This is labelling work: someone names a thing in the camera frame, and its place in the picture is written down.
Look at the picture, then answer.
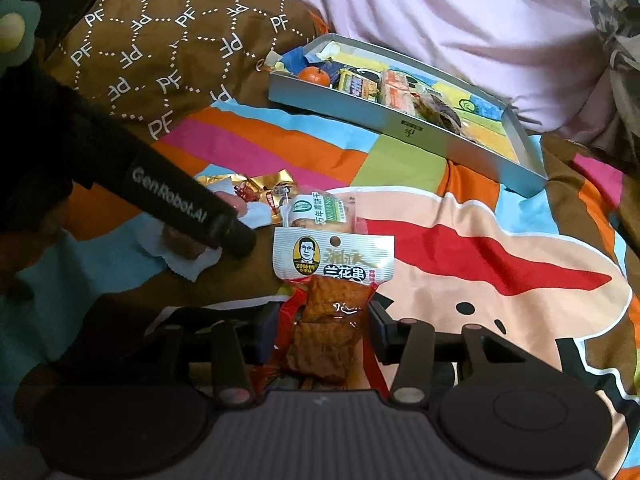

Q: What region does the dark blue snack packet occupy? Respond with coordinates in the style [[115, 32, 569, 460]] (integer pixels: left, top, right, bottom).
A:
[[284, 49, 342, 81]]

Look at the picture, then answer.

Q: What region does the white green-label snack packet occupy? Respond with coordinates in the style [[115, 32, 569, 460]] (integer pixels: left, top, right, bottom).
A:
[[280, 191, 362, 237]]

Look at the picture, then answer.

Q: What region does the red snack packet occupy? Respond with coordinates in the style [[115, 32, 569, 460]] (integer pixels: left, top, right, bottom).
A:
[[232, 182, 267, 207]]

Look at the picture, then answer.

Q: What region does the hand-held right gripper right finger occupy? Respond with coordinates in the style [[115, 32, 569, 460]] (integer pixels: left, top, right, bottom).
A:
[[367, 300, 533, 407]]

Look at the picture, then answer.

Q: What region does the brown patterned quilt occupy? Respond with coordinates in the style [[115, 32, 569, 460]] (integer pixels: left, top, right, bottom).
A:
[[42, 0, 332, 142]]

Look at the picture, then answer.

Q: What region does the yellow biscuit packet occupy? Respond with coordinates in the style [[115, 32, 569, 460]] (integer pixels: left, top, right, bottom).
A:
[[337, 67, 384, 102]]

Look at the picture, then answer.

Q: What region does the white jagged-edge packet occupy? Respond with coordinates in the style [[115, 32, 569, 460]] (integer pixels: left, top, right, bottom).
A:
[[137, 204, 274, 282]]

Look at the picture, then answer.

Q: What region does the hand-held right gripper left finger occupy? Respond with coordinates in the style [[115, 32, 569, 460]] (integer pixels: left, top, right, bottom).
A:
[[149, 305, 282, 407]]

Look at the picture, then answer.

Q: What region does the portrait-label dried tofu packet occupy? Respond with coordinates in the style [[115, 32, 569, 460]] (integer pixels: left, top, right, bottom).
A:
[[272, 227, 397, 387]]

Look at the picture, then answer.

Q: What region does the orange gold snack packet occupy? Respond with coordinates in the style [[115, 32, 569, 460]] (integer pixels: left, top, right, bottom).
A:
[[252, 170, 297, 225]]

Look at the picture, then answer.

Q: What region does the grey cartoon-lined box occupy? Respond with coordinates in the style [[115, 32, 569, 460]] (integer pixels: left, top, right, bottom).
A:
[[268, 33, 549, 197]]

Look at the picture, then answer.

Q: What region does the pile of clothes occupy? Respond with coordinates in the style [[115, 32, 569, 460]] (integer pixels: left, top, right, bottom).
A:
[[587, 0, 640, 152]]

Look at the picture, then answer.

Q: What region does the green flower ornament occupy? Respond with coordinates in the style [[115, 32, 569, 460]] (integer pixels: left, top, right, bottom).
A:
[[0, 0, 42, 69]]

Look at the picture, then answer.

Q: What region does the long pink snack bar packet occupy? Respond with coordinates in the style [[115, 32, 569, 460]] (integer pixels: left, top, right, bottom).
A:
[[379, 70, 422, 114]]

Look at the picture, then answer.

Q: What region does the red-topped quail egg packet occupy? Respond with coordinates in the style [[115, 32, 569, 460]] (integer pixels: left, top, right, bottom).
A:
[[417, 87, 464, 134]]

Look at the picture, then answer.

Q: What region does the colourful cartoon printed blanket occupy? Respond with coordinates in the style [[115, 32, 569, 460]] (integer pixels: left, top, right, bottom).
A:
[[0, 97, 640, 413]]

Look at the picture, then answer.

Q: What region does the mandarin orange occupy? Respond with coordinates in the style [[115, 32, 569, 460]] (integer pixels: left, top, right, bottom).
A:
[[299, 66, 331, 87]]

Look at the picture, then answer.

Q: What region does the pink bed sheet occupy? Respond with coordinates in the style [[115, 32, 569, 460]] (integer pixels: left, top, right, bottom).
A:
[[245, 0, 617, 137]]

